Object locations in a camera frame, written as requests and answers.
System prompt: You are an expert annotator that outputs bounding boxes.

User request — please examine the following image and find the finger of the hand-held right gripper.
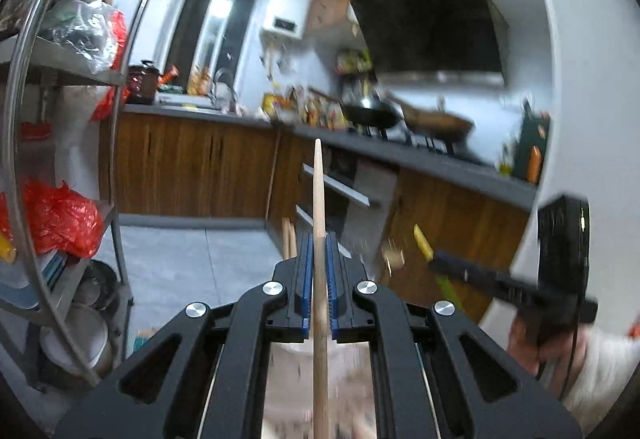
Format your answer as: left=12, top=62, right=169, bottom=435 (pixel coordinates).
left=427, top=250, right=506, bottom=291

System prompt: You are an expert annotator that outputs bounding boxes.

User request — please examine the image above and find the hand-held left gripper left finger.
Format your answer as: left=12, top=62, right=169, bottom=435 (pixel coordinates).
left=52, top=233, right=317, bottom=439

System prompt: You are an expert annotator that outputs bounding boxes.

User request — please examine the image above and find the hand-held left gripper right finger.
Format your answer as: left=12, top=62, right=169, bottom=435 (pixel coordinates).
left=325, top=233, right=585, bottom=439

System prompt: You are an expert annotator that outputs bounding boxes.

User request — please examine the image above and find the green-handled yellow spoon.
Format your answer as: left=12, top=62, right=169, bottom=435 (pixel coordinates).
left=412, top=224, right=458, bottom=309

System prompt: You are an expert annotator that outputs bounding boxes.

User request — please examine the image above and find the floral ceramic utensil holder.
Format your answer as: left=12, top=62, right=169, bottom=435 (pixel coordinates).
left=262, top=341, right=381, bottom=439

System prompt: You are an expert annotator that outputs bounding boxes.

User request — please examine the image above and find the person's right forearm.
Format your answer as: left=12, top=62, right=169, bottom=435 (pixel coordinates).
left=562, top=314, right=640, bottom=422

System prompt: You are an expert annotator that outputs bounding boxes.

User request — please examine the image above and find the person's right hand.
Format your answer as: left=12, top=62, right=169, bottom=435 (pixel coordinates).
left=506, top=314, right=590, bottom=402

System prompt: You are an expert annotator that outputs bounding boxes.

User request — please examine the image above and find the orange bottle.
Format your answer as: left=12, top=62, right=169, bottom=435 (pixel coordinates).
left=526, top=145, right=544, bottom=186

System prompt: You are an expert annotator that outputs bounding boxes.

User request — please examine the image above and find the built-in oven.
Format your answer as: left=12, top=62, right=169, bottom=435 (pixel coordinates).
left=294, top=145, right=399, bottom=266

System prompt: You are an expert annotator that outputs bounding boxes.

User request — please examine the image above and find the grey kitchen countertop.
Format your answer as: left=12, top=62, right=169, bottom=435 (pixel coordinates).
left=121, top=100, right=540, bottom=213

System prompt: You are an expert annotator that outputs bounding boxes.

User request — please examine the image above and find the brown frying pan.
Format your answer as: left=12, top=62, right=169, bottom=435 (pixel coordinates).
left=384, top=90, right=477, bottom=140

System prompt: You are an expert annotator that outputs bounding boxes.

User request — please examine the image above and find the wooden base cabinet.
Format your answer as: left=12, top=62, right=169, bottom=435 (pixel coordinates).
left=99, top=111, right=532, bottom=322

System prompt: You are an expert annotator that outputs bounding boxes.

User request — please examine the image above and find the black wok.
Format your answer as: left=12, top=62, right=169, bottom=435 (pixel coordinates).
left=311, top=88, right=404, bottom=130

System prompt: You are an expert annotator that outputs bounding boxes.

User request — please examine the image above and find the yellow oil bottle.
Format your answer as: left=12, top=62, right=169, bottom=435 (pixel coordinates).
left=261, top=93, right=282, bottom=120

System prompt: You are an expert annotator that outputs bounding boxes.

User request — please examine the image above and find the chrome faucet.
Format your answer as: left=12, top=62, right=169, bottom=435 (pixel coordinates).
left=211, top=68, right=239, bottom=113

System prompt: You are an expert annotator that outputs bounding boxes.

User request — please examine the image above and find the steel pot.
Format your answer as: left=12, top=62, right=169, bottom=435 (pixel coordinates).
left=39, top=303, right=115, bottom=381

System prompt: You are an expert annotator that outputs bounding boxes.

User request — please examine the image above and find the dark rice cooker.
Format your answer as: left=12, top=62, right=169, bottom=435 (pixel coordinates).
left=126, top=60, right=162, bottom=106

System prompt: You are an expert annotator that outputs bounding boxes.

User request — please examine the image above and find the black range hood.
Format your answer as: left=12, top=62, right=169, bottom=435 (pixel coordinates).
left=346, top=0, right=512, bottom=86

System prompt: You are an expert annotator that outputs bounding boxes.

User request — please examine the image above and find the crumpled red plastic bag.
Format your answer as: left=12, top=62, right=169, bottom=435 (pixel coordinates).
left=0, top=178, right=105, bottom=261

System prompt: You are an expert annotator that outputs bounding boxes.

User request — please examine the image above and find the white water heater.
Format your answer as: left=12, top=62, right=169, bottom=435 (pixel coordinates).
left=260, top=0, right=314, bottom=40

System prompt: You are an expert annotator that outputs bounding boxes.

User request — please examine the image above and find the kitchen window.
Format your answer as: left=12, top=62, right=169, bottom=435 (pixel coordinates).
left=169, top=0, right=262, bottom=90

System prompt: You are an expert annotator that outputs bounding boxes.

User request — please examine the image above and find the hanging red plastic bag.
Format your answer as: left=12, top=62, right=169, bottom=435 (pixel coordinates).
left=90, top=10, right=130, bottom=120

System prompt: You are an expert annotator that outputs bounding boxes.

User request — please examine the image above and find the clear plastic bag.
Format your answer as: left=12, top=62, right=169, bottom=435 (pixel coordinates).
left=46, top=0, right=120, bottom=74

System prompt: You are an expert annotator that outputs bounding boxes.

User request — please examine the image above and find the metal shelf rack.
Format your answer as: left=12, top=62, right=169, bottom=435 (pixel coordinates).
left=0, top=0, right=157, bottom=392

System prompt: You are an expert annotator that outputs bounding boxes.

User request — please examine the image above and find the black cable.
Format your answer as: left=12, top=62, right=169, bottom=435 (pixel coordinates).
left=560, top=301, right=587, bottom=397

